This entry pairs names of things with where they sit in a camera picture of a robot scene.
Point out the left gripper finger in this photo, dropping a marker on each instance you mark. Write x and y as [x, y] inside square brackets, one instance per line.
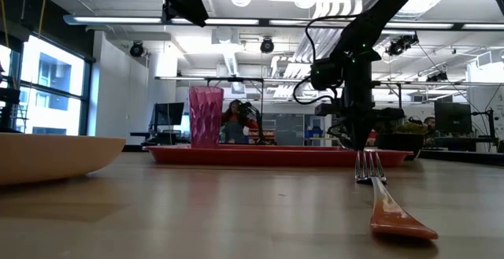
[195, 13]

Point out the pink faceted plastic cup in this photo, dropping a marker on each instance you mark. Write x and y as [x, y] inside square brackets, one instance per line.
[206, 117]

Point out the cream round plate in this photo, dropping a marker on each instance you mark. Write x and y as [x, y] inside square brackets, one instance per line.
[51, 156]

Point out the black background robot arm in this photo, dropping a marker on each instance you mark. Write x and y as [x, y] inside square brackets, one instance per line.
[252, 113]

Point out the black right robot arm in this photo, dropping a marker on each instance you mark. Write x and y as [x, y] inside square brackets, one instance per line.
[386, 7]

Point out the red rectangular tray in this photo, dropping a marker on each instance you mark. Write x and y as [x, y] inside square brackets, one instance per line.
[256, 157]

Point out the small red background object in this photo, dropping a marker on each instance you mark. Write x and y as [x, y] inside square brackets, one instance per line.
[371, 137]

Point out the black planter box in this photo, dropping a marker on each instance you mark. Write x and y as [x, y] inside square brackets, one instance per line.
[399, 144]

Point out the green potted plant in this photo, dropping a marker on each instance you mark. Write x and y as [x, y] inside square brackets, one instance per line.
[413, 128]

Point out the person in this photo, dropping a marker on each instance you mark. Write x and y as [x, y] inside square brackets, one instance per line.
[430, 123]
[234, 127]

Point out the long ceiling light bar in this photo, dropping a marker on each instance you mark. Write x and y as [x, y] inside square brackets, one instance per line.
[118, 20]

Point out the round black ceiling spotlight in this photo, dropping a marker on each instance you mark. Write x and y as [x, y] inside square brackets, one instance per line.
[267, 45]
[136, 49]

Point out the dark computer monitor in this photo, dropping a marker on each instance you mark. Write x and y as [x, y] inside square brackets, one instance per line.
[168, 113]
[453, 117]

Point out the black adjacent table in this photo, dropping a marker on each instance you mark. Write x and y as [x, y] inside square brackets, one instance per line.
[456, 156]

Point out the black metal stand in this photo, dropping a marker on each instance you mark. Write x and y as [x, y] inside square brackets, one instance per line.
[8, 97]

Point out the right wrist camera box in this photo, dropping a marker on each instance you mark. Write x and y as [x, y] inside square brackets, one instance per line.
[328, 109]

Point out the black background rig frame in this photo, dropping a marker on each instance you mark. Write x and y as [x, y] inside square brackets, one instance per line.
[388, 82]
[236, 79]

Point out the black overhead rig camera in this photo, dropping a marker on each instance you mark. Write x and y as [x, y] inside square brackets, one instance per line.
[401, 45]

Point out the window with dark frame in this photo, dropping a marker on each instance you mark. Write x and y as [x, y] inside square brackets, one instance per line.
[51, 105]

